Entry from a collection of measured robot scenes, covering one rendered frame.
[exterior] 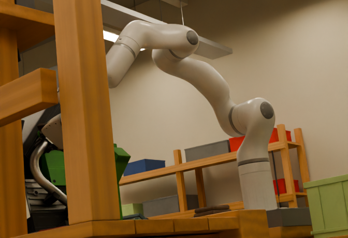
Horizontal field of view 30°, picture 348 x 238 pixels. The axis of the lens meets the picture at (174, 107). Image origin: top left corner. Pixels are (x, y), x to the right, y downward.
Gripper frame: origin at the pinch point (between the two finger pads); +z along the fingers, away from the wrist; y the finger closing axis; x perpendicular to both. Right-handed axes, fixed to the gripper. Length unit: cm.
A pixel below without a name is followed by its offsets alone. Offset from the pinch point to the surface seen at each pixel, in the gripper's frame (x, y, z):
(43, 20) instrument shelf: 1.3, 29.2, -38.8
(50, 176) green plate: 6.1, -8.8, 2.7
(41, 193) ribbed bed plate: 12.8, -9.9, 4.3
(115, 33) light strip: -525, -35, 299
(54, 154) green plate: -2.8, -5.4, 2.7
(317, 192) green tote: 6, -62, -69
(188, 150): -462, -196, 300
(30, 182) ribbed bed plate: 12.2, -5.0, 4.8
